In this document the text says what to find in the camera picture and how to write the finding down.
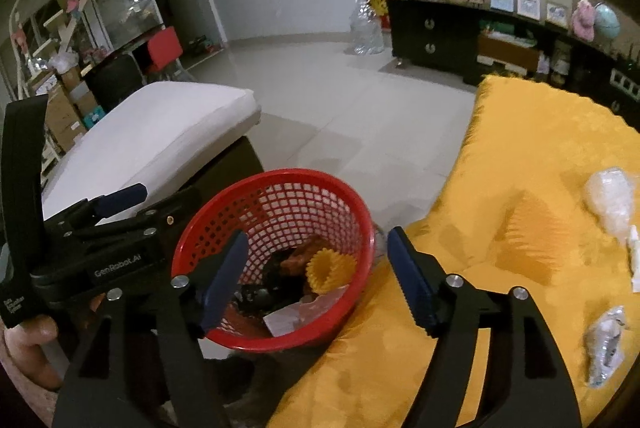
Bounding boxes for clear plastic water bottle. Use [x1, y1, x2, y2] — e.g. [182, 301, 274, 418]
[346, 0, 386, 56]

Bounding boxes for dark green dried leaves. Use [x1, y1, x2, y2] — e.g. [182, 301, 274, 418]
[240, 248, 307, 313]

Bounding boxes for red plastic basket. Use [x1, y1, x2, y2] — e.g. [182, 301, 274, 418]
[171, 168, 377, 353]

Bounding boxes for brown paper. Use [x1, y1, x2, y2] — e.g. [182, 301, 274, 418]
[280, 235, 321, 276]

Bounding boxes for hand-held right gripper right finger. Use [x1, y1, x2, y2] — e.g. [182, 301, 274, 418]
[387, 226, 583, 428]

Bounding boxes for person's left hand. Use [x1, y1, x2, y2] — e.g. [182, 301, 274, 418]
[2, 315, 63, 391]

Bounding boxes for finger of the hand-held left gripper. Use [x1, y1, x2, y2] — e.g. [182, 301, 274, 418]
[70, 186, 201, 249]
[45, 184, 148, 233]

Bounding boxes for pale blue globe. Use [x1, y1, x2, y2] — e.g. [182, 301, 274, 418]
[592, 4, 622, 39]

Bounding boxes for round storage jar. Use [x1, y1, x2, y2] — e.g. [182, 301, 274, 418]
[552, 42, 571, 76]

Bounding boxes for white tissue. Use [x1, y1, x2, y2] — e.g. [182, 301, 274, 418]
[625, 225, 640, 293]

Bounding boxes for red chair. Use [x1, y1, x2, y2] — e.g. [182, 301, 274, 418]
[146, 26, 182, 74]

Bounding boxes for green plastic tray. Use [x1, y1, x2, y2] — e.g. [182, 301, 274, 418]
[480, 20, 523, 41]

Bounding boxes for yellow tablecloth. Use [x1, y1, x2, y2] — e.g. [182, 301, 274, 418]
[265, 75, 640, 428]

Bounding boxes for white outlet panel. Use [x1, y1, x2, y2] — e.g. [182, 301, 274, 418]
[610, 70, 640, 96]

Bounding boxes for wooden drawer box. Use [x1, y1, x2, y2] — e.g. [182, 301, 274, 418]
[477, 32, 541, 76]

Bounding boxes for stack of cardboard boxes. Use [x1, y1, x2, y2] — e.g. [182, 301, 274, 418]
[30, 68, 101, 151]

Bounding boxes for white cushioned bench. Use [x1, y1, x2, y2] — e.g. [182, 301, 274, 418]
[42, 81, 262, 223]

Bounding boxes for pink plush toy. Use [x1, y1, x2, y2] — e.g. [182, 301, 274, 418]
[571, 0, 597, 41]

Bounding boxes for black tv cabinet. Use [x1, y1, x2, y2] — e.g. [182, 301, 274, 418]
[387, 0, 640, 131]

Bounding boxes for cat print snack packet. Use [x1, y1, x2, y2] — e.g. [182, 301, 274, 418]
[582, 305, 628, 389]

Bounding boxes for clear plastic bag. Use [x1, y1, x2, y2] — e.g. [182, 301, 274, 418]
[582, 167, 635, 233]

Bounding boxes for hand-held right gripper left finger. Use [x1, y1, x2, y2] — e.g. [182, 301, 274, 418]
[52, 232, 250, 428]

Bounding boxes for white plastic bag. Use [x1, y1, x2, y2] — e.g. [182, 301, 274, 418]
[50, 52, 78, 74]

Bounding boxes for black chair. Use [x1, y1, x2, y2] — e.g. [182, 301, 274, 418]
[85, 55, 146, 113]

